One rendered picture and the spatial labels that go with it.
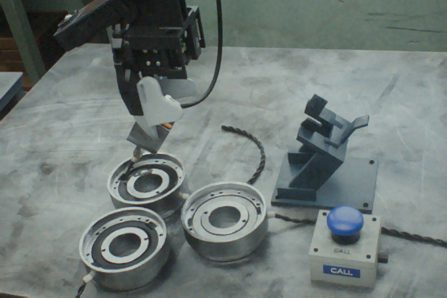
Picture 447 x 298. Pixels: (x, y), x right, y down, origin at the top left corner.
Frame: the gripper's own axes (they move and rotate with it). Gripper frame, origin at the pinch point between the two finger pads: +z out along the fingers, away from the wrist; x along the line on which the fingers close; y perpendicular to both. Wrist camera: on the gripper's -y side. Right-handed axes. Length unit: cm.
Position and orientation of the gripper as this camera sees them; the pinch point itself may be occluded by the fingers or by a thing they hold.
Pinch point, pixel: (153, 122)
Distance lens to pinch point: 77.2
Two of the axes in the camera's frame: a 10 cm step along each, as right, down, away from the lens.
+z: 1.4, 8.0, 5.8
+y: 9.5, 0.5, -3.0
